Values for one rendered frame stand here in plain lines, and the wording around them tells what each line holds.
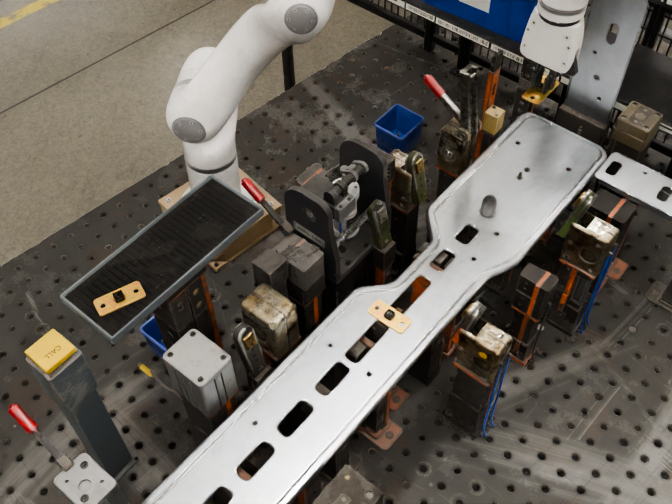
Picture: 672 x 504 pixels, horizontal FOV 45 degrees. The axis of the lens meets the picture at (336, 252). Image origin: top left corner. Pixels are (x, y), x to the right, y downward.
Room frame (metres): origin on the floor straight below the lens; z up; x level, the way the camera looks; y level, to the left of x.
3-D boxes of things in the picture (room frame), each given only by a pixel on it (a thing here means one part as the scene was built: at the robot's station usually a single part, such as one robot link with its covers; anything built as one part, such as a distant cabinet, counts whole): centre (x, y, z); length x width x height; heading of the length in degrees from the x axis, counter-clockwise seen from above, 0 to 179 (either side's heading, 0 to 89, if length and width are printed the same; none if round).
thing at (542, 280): (0.94, -0.41, 0.84); 0.11 x 0.08 x 0.29; 49
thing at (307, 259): (0.95, 0.07, 0.89); 0.13 x 0.11 x 0.38; 49
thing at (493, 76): (1.37, -0.35, 0.95); 0.03 x 0.01 x 0.50; 139
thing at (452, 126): (1.30, -0.28, 0.88); 0.07 x 0.06 x 0.35; 49
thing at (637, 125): (1.32, -0.68, 0.88); 0.08 x 0.08 x 0.36; 49
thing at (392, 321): (0.84, -0.10, 1.01); 0.08 x 0.04 x 0.01; 50
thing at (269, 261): (0.91, 0.13, 0.90); 0.05 x 0.05 x 0.40; 49
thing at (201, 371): (0.70, 0.24, 0.90); 0.13 x 0.10 x 0.41; 49
